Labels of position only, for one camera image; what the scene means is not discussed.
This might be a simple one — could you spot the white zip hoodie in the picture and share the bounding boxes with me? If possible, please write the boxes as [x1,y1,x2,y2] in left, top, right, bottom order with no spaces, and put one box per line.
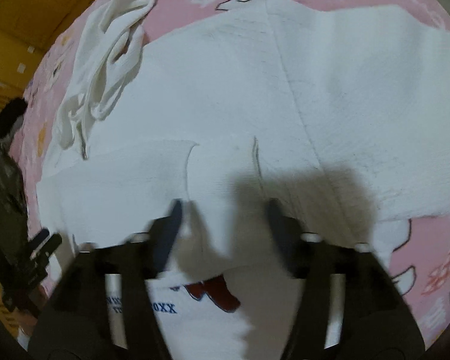
[37,0,450,359]

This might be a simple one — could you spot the dark olive jacket pile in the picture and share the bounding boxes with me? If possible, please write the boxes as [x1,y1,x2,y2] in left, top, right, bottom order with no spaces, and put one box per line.
[0,145,28,265]

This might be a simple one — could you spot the pink patterned bed blanket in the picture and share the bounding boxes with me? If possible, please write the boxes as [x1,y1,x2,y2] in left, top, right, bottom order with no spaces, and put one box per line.
[11,0,450,346]

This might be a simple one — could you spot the black garment on headboard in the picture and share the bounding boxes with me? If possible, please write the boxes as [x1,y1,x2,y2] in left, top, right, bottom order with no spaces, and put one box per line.
[0,97,28,139]

